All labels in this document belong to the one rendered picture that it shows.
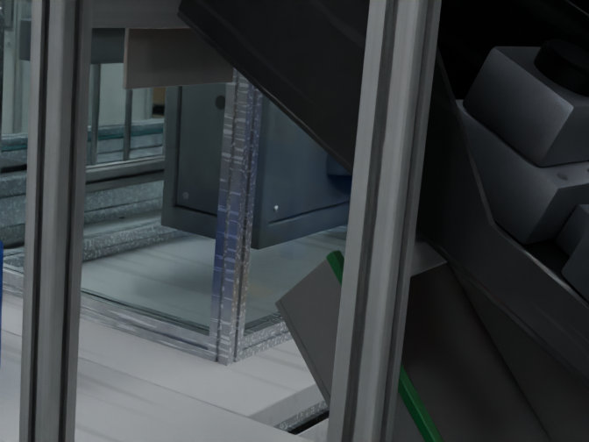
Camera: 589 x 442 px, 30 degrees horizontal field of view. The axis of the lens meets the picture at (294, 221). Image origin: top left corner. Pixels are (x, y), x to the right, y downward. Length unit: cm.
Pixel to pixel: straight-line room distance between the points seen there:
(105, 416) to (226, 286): 23
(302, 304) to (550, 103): 14
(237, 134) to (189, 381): 29
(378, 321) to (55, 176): 17
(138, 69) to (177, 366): 80
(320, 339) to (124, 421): 71
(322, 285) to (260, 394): 79
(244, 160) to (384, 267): 87
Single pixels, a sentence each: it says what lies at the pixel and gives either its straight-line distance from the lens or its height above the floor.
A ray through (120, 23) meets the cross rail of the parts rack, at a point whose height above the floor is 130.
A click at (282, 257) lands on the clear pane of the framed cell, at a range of 140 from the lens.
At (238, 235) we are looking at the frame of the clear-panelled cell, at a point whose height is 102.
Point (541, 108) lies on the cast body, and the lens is 44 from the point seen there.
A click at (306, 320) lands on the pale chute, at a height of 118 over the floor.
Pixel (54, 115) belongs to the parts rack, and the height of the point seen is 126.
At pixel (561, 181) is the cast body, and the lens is 45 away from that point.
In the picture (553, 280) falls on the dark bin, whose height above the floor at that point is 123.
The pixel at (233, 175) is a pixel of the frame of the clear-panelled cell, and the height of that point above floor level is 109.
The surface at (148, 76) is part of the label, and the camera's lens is 56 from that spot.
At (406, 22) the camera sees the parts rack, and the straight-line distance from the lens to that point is 39.
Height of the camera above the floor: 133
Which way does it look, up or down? 13 degrees down
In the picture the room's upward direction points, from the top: 5 degrees clockwise
